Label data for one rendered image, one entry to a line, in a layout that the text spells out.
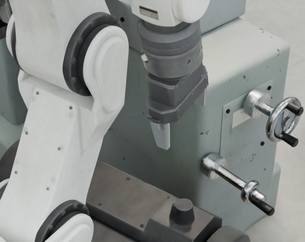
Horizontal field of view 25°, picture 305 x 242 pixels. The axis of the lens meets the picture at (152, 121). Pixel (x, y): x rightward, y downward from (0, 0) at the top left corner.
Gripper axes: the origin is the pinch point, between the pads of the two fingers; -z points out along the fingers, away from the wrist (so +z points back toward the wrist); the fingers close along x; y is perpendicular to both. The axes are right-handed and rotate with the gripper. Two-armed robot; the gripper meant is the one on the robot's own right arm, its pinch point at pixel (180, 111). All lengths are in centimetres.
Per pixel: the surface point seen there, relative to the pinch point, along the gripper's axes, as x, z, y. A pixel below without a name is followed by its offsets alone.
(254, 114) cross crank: 43, -44, 11
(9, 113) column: 35, -79, 100
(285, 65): 60, -42, 12
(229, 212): 36, -79, 16
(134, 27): 38, -25, 41
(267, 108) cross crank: 44, -42, 9
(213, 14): 57, -30, 30
